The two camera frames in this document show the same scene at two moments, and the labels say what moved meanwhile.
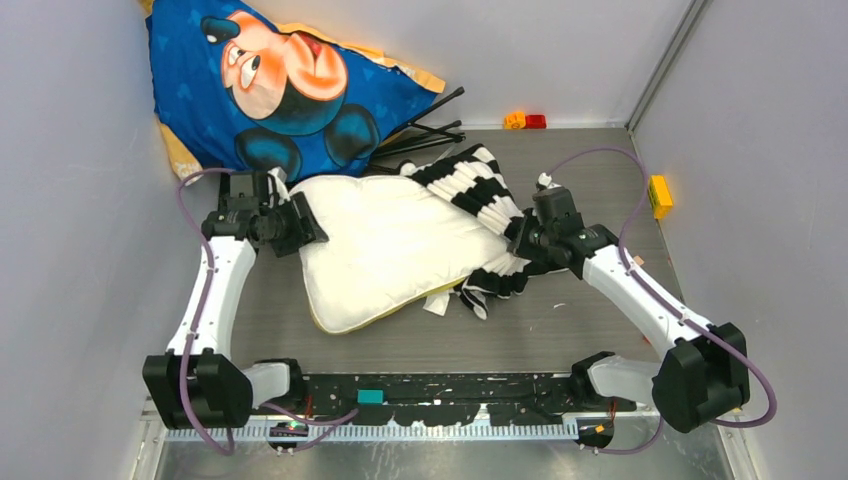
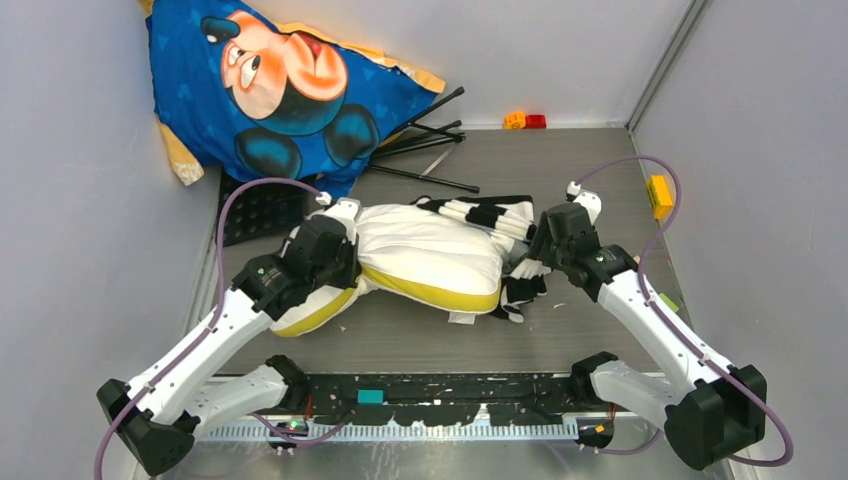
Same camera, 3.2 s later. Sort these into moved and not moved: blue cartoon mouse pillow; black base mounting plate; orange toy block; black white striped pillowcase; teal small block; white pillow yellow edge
Moved: black white striped pillowcase; white pillow yellow edge
Not moved: orange toy block; teal small block; blue cartoon mouse pillow; black base mounting plate
